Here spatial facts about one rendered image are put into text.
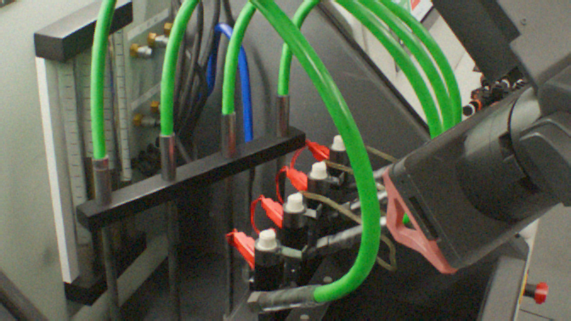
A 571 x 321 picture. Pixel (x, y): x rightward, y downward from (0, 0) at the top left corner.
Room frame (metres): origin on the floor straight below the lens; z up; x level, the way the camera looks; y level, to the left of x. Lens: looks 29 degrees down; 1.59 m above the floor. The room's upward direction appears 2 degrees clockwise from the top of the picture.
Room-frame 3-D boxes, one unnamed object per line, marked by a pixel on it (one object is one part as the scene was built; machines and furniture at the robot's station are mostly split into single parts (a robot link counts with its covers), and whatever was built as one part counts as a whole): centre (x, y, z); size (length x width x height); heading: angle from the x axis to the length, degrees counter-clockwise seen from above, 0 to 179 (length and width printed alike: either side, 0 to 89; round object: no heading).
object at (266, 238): (0.71, 0.02, 1.10); 0.02 x 0.02 x 0.03
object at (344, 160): (0.93, -0.07, 1.00); 0.05 x 0.03 x 0.21; 70
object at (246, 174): (1.02, 0.06, 0.93); 0.02 x 0.02 x 0.19; 70
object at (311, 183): (0.86, -0.04, 1.00); 0.05 x 0.03 x 0.21; 70
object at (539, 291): (1.04, -0.40, 0.80); 0.05 x 0.04 x 0.05; 160
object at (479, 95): (1.35, -0.37, 1.01); 0.23 x 0.11 x 0.06; 160
